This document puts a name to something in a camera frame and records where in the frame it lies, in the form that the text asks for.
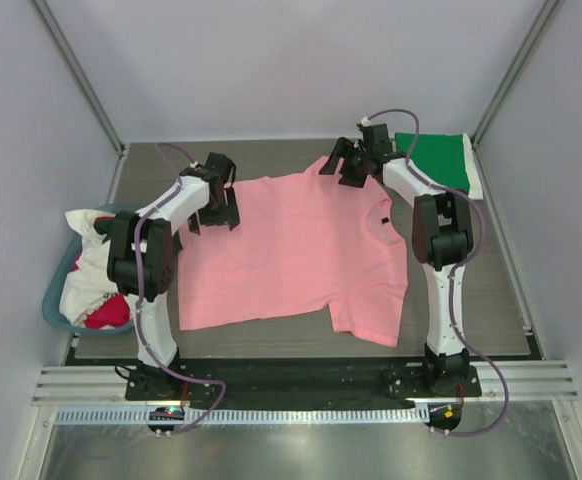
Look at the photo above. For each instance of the folded green t-shirt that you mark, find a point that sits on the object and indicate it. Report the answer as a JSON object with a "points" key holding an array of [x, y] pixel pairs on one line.
{"points": [[442, 159]]}

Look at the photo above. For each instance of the aluminium frame post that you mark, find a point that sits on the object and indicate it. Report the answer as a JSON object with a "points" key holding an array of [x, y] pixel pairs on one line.
{"points": [[77, 73], [523, 55]]}

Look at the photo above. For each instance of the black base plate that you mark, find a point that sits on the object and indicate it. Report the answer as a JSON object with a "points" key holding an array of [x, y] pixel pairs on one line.
{"points": [[299, 384]]}

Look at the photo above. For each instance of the red t-shirt in basket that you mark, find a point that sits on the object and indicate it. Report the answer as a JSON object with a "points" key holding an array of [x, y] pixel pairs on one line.
{"points": [[93, 301]]}

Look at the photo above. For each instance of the dark green t-shirt in basket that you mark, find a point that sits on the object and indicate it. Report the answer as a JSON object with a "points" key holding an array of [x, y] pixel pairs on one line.
{"points": [[102, 226]]}

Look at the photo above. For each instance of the slotted white cable duct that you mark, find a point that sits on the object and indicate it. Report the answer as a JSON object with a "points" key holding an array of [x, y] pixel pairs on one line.
{"points": [[173, 416]]}

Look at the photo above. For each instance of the right aluminium frame post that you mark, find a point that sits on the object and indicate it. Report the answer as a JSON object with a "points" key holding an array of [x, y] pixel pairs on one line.
{"points": [[523, 55]]}

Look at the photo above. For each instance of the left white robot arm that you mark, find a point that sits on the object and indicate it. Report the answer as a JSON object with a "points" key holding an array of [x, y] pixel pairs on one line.
{"points": [[142, 264]]}

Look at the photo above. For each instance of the left aluminium frame post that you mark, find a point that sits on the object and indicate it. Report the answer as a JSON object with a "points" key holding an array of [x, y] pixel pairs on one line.
{"points": [[77, 73]]}

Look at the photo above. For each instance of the pink t-shirt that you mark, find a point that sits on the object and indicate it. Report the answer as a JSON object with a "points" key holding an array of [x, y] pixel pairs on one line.
{"points": [[304, 243]]}

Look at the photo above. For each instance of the blue laundry basket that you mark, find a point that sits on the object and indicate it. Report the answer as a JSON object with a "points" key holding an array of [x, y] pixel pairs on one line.
{"points": [[50, 303]]}

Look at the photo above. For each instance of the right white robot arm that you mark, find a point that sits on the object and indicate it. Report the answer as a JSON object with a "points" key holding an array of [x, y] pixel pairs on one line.
{"points": [[441, 238]]}

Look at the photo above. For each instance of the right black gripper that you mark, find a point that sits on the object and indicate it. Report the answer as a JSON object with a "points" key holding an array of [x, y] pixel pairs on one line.
{"points": [[345, 148]]}

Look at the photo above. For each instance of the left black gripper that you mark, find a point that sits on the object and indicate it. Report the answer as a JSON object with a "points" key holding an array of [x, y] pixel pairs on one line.
{"points": [[228, 215]]}

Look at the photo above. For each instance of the white t-shirt in basket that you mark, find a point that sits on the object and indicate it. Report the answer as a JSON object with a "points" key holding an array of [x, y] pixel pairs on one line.
{"points": [[91, 244]]}

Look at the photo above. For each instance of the folded white t-shirt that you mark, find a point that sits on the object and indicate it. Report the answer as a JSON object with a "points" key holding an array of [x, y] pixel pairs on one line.
{"points": [[475, 185]]}

